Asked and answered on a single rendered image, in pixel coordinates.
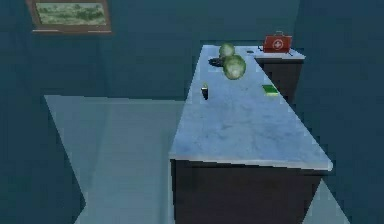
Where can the dark counter with marble top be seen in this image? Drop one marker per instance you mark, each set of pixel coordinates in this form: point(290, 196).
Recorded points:
point(246, 133)

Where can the large green lettuce head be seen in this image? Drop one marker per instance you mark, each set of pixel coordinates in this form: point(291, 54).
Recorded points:
point(234, 67)

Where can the red first aid box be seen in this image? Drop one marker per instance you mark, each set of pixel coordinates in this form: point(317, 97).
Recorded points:
point(277, 43)

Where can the small green lettuce head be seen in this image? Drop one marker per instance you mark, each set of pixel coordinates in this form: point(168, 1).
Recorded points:
point(227, 50)

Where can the black flat pan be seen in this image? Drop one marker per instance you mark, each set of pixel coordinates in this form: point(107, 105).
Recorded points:
point(216, 61)

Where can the small dark knife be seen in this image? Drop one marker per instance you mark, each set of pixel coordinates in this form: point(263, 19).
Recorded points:
point(250, 51)

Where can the small black cup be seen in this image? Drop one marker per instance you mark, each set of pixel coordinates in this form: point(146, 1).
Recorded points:
point(204, 93)

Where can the brown framed landscape picture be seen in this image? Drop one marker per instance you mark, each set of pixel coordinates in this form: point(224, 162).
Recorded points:
point(69, 15)

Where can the green sponge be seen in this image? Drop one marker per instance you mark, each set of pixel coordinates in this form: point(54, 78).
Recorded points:
point(270, 89)

